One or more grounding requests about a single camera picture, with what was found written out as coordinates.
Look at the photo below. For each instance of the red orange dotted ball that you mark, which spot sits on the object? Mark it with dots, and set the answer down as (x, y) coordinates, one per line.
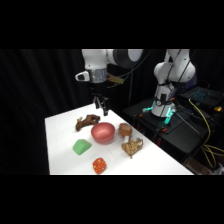
(99, 165)

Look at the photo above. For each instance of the dark brown plush toy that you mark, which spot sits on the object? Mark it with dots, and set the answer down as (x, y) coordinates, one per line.
(87, 121)

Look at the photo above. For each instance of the green soft block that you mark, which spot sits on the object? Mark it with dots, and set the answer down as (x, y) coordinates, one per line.
(82, 147)

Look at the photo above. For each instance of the black curtain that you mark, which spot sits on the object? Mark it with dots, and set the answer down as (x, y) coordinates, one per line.
(33, 100)

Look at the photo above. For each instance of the pink bowl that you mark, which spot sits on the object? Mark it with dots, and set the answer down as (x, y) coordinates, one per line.
(103, 133)

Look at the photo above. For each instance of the tan spotted plush toy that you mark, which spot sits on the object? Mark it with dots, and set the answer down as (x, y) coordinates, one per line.
(132, 146)

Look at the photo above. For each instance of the tan circuit board on wrist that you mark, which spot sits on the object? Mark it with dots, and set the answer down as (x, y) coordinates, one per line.
(115, 79)

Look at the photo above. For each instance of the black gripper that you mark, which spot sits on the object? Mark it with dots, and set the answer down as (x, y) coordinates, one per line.
(98, 89)

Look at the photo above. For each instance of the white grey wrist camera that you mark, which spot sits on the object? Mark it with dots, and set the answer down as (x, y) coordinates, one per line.
(82, 76)

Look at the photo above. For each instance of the brown round toy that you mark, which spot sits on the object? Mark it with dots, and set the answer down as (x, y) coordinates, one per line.
(125, 129)

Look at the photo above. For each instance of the small yellow object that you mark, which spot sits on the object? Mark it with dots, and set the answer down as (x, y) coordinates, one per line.
(217, 109)

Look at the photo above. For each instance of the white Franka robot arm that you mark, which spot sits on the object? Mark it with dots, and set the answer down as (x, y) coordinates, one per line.
(96, 60)

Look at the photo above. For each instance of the black robot stand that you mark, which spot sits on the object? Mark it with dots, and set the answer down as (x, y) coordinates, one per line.
(180, 130)

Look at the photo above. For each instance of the black laptop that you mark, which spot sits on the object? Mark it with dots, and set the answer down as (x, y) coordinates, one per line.
(201, 95)

